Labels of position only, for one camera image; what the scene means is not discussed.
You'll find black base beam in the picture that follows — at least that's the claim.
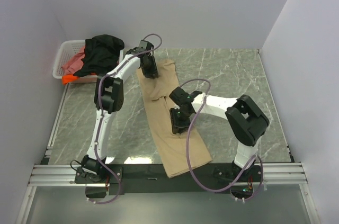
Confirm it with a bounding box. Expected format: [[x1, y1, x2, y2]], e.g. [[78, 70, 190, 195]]
[[74, 163, 264, 196]]

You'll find orange t-shirt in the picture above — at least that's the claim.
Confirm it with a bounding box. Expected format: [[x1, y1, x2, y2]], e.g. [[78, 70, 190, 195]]
[[61, 74, 80, 85]]

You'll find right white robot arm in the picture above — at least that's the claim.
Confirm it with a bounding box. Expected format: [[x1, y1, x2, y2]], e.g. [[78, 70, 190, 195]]
[[169, 87, 270, 181]]

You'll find aluminium rail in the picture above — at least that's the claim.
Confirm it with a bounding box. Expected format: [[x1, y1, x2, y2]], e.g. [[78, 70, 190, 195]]
[[28, 163, 308, 187]]

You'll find white plastic basket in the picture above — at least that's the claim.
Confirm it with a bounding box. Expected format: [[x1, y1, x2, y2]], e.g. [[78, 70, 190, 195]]
[[52, 40, 124, 83]]

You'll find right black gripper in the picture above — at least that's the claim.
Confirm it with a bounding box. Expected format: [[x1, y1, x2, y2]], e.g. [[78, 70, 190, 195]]
[[169, 107, 192, 134]]

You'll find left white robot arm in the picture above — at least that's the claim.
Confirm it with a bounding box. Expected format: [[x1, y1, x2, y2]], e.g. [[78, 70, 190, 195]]
[[81, 39, 158, 183]]

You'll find pink t-shirt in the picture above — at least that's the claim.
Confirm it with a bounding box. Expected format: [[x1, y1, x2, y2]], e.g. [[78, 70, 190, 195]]
[[62, 46, 85, 75]]

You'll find beige t-shirt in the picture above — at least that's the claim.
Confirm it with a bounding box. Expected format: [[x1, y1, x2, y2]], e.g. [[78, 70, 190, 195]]
[[135, 59, 212, 179]]

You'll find black t-shirt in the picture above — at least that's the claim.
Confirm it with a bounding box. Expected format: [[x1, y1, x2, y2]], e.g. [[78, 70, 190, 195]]
[[74, 34, 124, 77]]

